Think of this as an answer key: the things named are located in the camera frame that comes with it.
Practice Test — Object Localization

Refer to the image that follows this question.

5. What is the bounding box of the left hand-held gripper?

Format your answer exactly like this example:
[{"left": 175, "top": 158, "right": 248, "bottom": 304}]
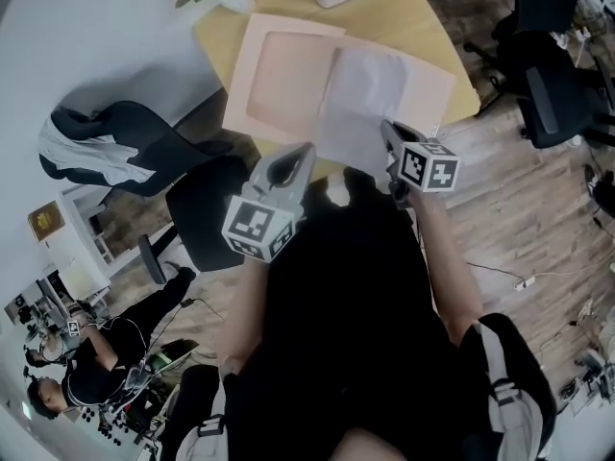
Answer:
[{"left": 221, "top": 141, "right": 318, "bottom": 263}]

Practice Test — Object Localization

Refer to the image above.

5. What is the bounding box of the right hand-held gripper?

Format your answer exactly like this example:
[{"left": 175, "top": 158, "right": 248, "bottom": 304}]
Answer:
[{"left": 380, "top": 119, "right": 461, "bottom": 210}]

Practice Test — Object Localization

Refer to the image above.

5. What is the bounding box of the pink box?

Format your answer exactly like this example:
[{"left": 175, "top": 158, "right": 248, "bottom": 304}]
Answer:
[{"left": 221, "top": 12, "right": 457, "bottom": 162}]

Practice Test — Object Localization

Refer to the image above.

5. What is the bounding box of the person's right forearm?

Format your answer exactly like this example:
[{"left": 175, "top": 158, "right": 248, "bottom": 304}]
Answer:
[{"left": 410, "top": 189, "right": 484, "bottom": 345}]

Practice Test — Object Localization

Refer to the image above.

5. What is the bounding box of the person's left forearm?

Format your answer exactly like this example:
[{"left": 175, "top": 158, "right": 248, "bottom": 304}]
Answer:
[{"left": 223, "top": 255, "right": 270, "bottom": 369}]

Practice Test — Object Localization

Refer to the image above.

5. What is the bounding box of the black shell chair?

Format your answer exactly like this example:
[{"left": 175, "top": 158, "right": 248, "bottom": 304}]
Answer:
[{"left": 37, "top": 101, "right": 236, "bottom": 199}]

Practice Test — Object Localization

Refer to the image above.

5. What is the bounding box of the person's black clothing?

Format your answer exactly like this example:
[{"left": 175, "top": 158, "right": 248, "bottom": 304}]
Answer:
[{"left": 162, "top": 165, "right": 558, "bottom": 461}]

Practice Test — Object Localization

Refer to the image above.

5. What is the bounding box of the black office chair with headrest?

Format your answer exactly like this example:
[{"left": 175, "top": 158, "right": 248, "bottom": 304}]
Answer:
[{"left": 463, "top": 0, "right": 615, "bottom": 151}]

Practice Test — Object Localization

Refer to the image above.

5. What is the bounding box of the white jacket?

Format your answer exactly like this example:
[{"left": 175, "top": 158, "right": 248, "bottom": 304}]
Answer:
[{"left": 37, "top": 112, "right": 158, "bottom": 186}]

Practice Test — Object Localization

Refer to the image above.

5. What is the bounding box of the open laptop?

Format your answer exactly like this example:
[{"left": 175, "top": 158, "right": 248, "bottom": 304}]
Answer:
[{"left": 146, "top": 338, "right": 201, "bottom": 374}]

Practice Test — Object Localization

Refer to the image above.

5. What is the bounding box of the white cabinet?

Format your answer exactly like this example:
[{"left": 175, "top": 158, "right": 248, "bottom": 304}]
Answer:
[{"left": 36, "top": 184, "right": 174, "bottom": 306}]

